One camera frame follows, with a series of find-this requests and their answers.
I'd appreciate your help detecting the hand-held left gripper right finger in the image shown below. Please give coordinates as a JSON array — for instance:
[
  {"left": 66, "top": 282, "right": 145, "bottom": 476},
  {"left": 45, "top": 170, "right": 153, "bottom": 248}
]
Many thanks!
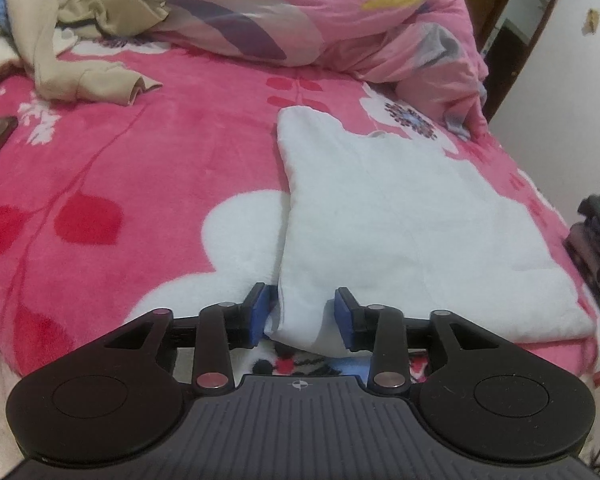
[{"left": 332, "top": 286, "right": 498, "bottom": 396}]

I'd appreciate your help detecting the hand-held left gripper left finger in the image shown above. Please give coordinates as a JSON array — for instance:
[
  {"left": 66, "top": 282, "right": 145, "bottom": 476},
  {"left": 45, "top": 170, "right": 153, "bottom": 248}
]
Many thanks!
[{"left": 102, "top": 282, "right": 271, "bottom": 397}]

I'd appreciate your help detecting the white shirt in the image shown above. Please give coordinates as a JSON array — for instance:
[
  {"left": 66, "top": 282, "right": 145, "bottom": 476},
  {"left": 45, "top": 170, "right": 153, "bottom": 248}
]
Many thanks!
[{"left": 270, "top": 106, "right": 597, "bottom": 358}]

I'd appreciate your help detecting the pink floral bed blanket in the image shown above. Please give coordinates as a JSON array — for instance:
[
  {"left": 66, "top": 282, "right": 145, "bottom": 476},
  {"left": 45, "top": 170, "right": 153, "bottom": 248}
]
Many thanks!
[{"left": 0, "top": 35, "right": 600, "bottom": 391}]

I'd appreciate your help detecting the folded grey sweater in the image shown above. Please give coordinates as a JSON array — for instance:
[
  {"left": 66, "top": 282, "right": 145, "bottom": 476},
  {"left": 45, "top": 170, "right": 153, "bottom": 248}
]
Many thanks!
[{"left": 564, "top": 222, "right": 600, "bottom": 286}]

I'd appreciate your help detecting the pink carrot print duvet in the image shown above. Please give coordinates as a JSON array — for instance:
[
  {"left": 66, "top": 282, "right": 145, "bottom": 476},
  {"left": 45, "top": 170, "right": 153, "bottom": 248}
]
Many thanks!
[{"left": 87, "top": 0, "right": 491, "bottom": 141}]

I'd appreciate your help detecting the beige garment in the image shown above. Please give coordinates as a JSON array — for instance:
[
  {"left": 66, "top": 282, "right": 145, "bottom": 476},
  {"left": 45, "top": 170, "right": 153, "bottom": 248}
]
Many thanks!
[{"left": 0, "top": 0, "right": 168, "bottom": 107}]

